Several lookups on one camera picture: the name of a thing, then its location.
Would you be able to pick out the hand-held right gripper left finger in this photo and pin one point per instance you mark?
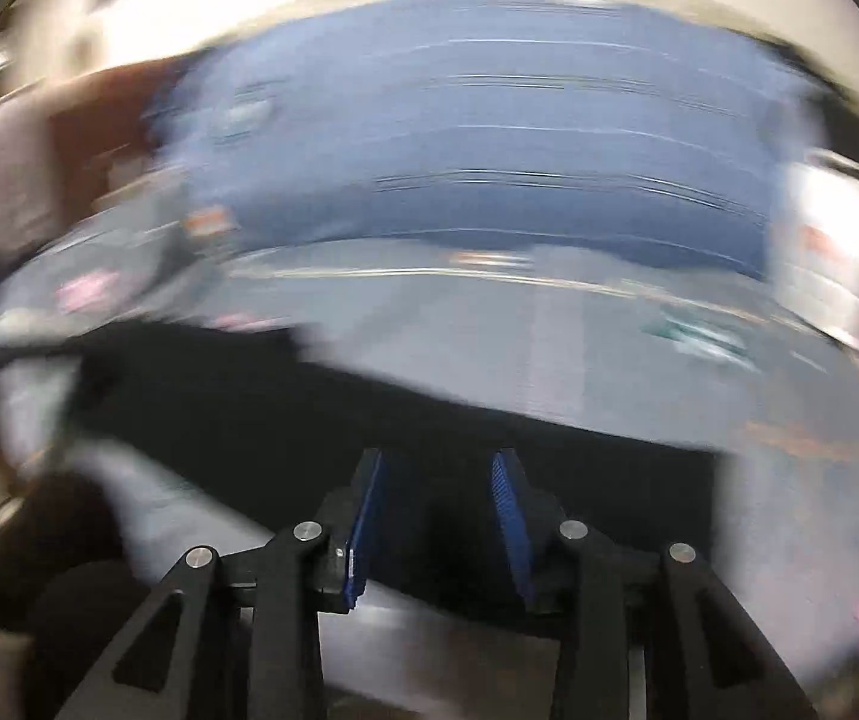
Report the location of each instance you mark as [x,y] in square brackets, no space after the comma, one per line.
[366,514]

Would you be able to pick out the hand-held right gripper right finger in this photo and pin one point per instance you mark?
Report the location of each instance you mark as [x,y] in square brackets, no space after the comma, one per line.
[508,517]

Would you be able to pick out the black pants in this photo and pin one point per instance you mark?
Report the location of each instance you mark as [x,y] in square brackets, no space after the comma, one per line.
[249,450]

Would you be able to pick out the grey patterned bed sheet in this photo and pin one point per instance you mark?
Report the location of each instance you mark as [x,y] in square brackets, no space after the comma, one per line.
[587,345]

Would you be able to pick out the blue plaid pillow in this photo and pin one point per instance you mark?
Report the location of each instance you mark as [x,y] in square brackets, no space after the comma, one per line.
[474,150]

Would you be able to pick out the white paper bag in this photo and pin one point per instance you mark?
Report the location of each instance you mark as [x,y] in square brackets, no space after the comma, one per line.
[827,255]

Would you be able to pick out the brown headboard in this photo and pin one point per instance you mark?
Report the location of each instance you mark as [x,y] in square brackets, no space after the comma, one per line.
[77,135]

